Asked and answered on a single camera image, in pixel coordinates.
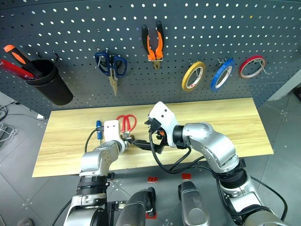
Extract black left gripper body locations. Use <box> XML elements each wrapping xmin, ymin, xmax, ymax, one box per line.
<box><xmin>123</xmin><ymin>138</ymin><xmax>134</xmax><ymax>153</ymax></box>

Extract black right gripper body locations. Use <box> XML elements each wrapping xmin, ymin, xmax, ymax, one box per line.
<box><xmin>144</xmin><ymin>117</ymin><xmax>166</xmax><ymax>142</ymax></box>

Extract yellow tape roll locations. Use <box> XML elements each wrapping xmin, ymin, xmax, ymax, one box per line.
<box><xmin>181</xmin><ymin>61</ymin><xmax>206</xmax><ymax>92</ymax></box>

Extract blue tape roll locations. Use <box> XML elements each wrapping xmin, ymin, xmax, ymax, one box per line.
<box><xmin>210</xmin><ymin>58</ymin><xmax>236</xmax><ymax>92</ymax></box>

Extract metal blue tape hook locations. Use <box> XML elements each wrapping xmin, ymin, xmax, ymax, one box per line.
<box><xmin>217</xmin><ymin>57</ymin><xmax>233</xmax><ymax>76</ymax></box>

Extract red tape roll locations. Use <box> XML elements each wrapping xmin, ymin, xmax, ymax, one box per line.
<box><xmin>239</xmin><ymin>55</ymin><xmax>266</xmax><ymax>80</ymax></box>

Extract dark grey metal pegboard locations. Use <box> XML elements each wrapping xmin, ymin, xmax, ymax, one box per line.
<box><xmin>0</xmin><ymin>0</ymin><xmax>301</xmax><ymax>118</ymax></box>

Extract metal red tape hook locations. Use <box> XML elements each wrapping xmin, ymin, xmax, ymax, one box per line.
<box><xmin>252</xmin><ymin>58</ymin><xmax>271</xmax><ymax>75</ymax></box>

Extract dark grey rounded robot leg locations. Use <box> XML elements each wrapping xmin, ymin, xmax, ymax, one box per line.
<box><xmin>116</xmin><ymin>187</ymin><xmax>156</xmax><ymax>226</ymax></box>
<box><xmin>178</xmin><ymin>180</ymin><xmax>210</xmax><ymax>226</ymax></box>

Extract orange and black pliers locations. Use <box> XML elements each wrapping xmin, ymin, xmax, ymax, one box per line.
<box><xmin>141</xmin><ymin>20</ymin><xmax>165</xmax><ymax>71</ymax></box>

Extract metal scissors peg hook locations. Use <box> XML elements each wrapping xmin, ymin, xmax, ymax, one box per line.
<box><xmin>96</xmin><ymin>47</ymin><xmax>109</xmax><ymax>65</ymax></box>

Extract black cylindrical tool cup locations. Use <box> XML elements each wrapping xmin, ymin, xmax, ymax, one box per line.
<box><xmin>24</xmin><ymin>58</ymin><xmax>74</xmax><ymax>106</ymax></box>

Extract orange and black screwdriver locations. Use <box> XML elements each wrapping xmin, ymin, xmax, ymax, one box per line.
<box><xmin>3</xmin><ymin>44</ymin><xmax>43</xmax><ymax>80</ymax></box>

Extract red flat hand tool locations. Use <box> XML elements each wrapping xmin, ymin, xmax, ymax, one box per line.
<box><xmin>0</xmin><ymin>58</ymin><xmax>36</xmax><ymax>81</ymax></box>

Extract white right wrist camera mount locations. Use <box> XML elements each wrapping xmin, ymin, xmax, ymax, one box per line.
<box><xmin>147</xmin><ymin>101</ymin><xmax>177</xmax><ymax>148</ymax></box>

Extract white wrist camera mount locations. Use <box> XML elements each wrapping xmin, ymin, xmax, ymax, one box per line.
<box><xmin>147</xmin><ymin>101</ymin><xmax>177</xmax><ymax>148</ymax></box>
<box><xmin>103</xmin><ymin>120</ymin><xmax>125</xmax><ymax>153</ymax></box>

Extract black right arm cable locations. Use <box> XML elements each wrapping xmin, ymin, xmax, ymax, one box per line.
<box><xmin>149</xmin><ymin>130</ymin><xmax>221</xmax><ymax>175</ymax></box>

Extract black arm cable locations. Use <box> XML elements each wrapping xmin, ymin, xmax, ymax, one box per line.
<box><xmin>149</xmin><ymin>130</ymin><xmax>221</xmax><ymax>175</ymax></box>
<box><xmin>84</xmin><ymin>128</ymin><xmax>98</xmax><ymax>153</ymax></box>

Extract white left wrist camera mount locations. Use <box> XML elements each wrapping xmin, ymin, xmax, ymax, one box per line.
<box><xmin>103</xmin><ymin>120</ymin><xmax>125</xmax><ymax>153</ymax></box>

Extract red handled scissors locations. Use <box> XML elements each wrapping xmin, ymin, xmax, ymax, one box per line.
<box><xmin>116</xmin><ymin>114</ymin><xmax>137</xmax><ymax>142</ymax></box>

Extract blue handled screwdriver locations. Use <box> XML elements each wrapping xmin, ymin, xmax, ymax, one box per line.
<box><xmin>95</xmin><ymin>120</ymin><xmax>104</xmax><ymax>145</ymax></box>

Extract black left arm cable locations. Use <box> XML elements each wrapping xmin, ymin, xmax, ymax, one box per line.
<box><xmin>84</xmin><ymin>128</ymin><xmax>98</xmax><ymax>153</ymax></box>

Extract blue handled scissors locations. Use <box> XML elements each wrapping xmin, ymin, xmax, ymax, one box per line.
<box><xmin>94</xmin><ymin>51</ymin><xmax>128</xmax><ymax>97</ymax></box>

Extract loose floor cables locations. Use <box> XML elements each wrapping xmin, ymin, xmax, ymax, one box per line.
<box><xmin>0</xmin><ymin>101</ymin><xmax>21</xmax><ymax>143</ymax></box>

